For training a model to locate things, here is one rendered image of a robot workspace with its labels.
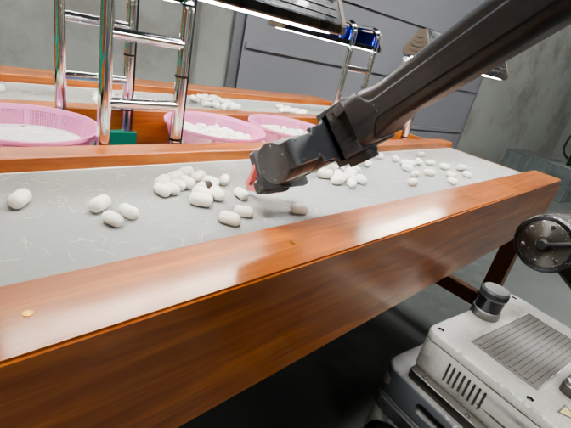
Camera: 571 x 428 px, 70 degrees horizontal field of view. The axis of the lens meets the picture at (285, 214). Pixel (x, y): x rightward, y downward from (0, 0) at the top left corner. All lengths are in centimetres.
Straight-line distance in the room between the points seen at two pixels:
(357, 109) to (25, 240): 42
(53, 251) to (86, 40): 218
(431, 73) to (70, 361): 40
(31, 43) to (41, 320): 229
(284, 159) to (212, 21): 239
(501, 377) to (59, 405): 83
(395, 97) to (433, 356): 73
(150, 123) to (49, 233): 66
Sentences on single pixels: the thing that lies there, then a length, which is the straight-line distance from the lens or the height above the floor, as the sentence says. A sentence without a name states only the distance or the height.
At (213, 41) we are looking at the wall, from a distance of 289.
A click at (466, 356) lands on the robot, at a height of 47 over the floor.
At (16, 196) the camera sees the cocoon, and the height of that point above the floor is 76.
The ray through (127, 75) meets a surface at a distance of 109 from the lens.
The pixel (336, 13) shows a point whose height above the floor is 108.
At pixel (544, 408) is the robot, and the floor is 47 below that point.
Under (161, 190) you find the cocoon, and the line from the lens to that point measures 68.
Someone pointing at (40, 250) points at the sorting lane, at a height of 74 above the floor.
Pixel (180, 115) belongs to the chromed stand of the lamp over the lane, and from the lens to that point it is 89.
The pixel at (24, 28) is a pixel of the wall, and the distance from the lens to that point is 261.
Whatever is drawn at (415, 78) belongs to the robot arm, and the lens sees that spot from 43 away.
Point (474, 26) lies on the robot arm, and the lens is 38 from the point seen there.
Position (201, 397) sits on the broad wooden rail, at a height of 61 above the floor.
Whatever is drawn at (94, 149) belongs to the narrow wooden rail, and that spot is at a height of 77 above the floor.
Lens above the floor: 101
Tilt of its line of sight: 23 degrees down
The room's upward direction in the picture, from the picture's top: 13 degrees clockwise
